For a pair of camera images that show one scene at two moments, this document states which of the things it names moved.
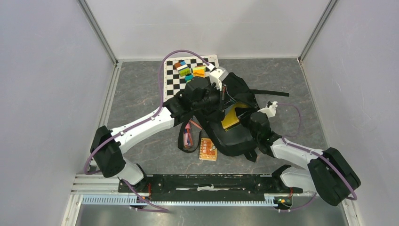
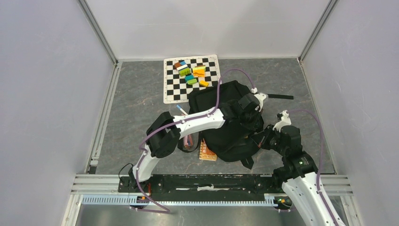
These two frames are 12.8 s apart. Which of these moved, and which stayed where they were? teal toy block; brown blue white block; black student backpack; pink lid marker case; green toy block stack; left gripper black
Moved: black student backpack; left gripper black
Stayed: pink lid marker case; brown blue white block; green toy block stack; teal toy block
